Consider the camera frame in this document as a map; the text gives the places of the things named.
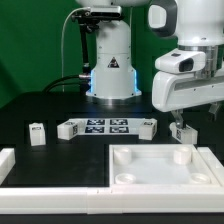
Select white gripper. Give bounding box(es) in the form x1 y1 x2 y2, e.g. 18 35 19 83
152 69 224 129

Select white square table top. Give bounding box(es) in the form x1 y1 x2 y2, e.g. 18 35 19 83
109 144 221 186

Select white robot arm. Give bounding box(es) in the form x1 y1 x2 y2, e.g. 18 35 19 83
77 0 224 115

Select fiducial marker sheet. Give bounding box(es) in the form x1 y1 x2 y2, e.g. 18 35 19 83
70 118 143 135

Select white U-shaped fence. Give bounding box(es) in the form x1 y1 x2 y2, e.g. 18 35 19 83
0 147 224 214

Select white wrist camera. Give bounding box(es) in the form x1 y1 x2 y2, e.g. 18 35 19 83
155 49 206 74

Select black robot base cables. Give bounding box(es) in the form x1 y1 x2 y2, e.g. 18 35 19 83
42 75 92 94

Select black camera stand pole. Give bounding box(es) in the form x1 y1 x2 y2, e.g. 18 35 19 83
80 24 91 74

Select black camera on mount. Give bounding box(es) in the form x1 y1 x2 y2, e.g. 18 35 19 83
71 6 122 24

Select white camera cable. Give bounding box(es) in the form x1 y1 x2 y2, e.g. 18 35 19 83
60 7 90 93

